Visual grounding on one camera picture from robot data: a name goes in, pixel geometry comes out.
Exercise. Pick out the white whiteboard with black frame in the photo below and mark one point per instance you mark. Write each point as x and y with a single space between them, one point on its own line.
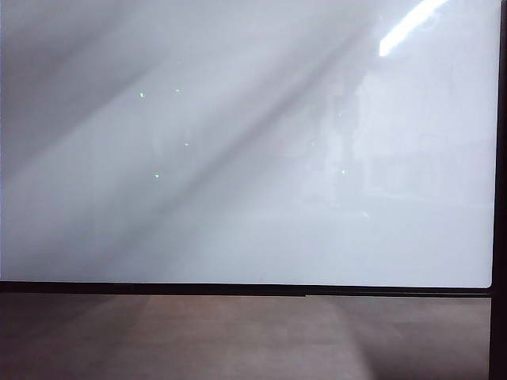
198 221

